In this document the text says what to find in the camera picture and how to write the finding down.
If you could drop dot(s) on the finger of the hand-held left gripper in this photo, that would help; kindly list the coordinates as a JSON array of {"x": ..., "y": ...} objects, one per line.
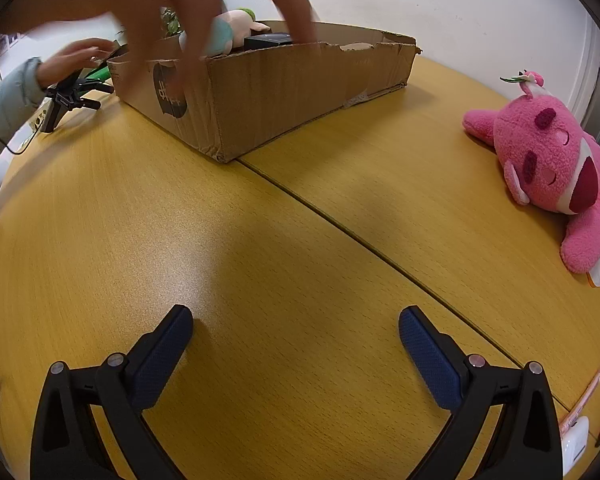
[
  {"x": 87, "y": 103},
  {"x": 55, "y": 112}
]

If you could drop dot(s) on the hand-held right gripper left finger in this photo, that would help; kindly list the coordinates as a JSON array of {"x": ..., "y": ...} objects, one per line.
[{"x": 160, "y": 355}]

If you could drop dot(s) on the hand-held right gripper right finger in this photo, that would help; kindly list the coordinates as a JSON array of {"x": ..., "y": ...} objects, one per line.
[{"x": 425, "y": 355}]

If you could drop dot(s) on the cardboard box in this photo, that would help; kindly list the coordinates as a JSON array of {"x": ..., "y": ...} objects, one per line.
[{"x": 260, "y": 105}]

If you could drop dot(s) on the white rectangular device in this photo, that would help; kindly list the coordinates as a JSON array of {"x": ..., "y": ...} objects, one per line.
[{"x": 575, "y": 445}]

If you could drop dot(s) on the person's left forearm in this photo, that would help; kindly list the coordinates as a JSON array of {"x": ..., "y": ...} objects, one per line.
[{"x": 5, "y": 105}]

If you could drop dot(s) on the person's left hand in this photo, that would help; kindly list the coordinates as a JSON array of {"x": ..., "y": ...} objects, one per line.
[{"x": 65, "y": 62}]

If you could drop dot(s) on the green potted plant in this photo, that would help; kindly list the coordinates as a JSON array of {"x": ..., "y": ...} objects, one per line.
[{"x": 170, "y": 20}]

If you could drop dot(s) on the pig plush toy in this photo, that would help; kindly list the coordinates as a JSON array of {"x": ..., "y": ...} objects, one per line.
[{"x": 222, "y": 30}]

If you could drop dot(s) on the wooden desk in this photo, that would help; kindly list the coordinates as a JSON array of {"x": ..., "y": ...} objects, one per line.
[{"x": 280, "y": 260}]

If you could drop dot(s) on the pink pencil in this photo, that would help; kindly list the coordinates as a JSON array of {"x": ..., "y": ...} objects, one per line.
[{"x": 592, "y": 387}]

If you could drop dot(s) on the dark rectangular case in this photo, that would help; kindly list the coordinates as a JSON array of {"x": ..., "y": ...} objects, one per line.
[{"x": 267, "y": 40}]

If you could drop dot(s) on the pink bear plush toy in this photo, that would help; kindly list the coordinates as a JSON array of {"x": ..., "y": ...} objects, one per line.
[{"x": 545, "y": 150}]

